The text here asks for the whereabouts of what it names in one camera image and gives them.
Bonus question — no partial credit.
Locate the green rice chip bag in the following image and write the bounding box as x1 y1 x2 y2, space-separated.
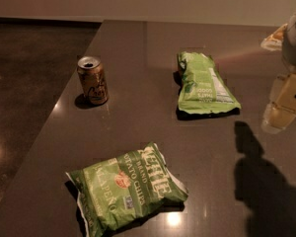
178 51 241 115

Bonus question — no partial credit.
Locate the gold soda can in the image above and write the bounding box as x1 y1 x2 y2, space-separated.
77 56 109 106

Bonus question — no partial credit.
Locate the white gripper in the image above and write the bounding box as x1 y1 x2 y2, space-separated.
260 13 296 134

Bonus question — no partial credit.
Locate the green jalapeno Kettle chip bag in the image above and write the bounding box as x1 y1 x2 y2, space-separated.
67 142 188 237

